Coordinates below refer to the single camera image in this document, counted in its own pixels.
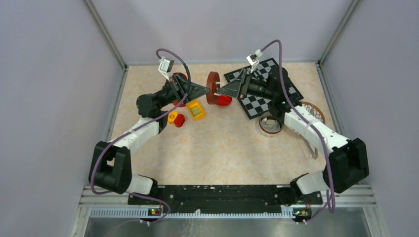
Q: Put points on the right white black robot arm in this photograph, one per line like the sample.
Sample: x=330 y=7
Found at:
x=346 y=159

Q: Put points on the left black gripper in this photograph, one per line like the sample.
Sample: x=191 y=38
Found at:
x=185 y=90

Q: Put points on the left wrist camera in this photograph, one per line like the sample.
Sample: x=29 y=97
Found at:
x=165 y=67

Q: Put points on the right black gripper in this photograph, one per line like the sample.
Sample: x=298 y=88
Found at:
x=238 y=87

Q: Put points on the steel lunch box bowl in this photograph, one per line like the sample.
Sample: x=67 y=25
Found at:
x=267 y=130

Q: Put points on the black white chessboard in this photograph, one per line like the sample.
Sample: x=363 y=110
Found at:
x=255 y=106

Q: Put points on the silver metal tongs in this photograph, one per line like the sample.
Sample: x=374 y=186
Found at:
x=313 y=151

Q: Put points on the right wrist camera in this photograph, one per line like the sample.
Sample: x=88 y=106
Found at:
x=253 y=59

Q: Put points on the yellow toy block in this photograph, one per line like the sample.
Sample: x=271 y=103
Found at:
x=172 y=116

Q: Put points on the black white sushi piece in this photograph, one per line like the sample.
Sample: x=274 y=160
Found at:
x=270 y=122

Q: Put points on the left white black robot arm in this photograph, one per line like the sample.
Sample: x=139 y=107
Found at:
x=111 y=167

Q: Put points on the red oval dish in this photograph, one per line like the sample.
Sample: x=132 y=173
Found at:
x=224 y=100

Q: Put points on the red cylindrical cup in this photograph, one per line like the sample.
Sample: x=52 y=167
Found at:
x=179 y=84

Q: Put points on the red toy block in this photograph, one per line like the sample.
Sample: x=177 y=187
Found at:
x=179 y=120

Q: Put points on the yellow toy tray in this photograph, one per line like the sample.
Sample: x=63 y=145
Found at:
x=196 y=110

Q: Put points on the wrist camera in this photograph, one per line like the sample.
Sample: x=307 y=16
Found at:
x=165 y=67
x=253 y=59

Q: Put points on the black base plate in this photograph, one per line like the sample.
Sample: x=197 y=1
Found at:
x=226 y=199

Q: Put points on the brown round lid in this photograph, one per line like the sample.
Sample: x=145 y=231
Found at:
x=213 y=85

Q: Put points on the patterned round plate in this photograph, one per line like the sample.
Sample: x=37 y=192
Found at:
x=314 y=111

